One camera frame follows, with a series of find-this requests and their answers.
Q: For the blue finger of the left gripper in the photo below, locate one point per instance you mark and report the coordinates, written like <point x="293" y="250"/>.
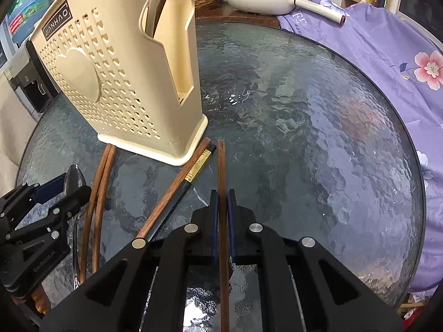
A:
<point x="70" y="205"/>
<point x="50" y="189"/>

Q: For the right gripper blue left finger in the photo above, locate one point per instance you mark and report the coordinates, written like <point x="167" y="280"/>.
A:
<point x="214" y="224"/>

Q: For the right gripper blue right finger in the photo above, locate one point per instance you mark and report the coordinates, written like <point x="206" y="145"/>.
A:
<point x="232" y="208"/>

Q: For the brown wooden chopstick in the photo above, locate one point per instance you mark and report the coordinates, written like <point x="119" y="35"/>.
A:
<point x="89" y="223"/>
<point x="223" y="237"/>
<point x="168" y="195"/>
<point x="109" y="154"/>

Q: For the metal spoon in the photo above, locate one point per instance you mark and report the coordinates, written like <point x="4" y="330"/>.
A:
<point x="74" y="179"/>

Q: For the black gold-banded chopstick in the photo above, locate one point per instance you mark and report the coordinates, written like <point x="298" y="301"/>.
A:
<point x="181" y="192"/>

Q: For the white water dispenser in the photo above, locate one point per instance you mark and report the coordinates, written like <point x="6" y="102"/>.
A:
<point x="29" y="79"/>

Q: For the beige plastic utensil holder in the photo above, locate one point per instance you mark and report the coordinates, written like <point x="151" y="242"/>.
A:
<point x="130" y="69"/>

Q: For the dark wooden counter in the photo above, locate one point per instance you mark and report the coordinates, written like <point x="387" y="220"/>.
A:
<point x="223" y="12"/>

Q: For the white frying pan with lid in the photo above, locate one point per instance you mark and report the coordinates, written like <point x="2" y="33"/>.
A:
<point x="283" y="7"/>

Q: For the blue water jug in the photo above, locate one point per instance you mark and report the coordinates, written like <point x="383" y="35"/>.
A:
<point x="22" y="17"/>

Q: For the purple floral cloth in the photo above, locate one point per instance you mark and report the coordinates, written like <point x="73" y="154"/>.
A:
<point x="408" y="68"/>

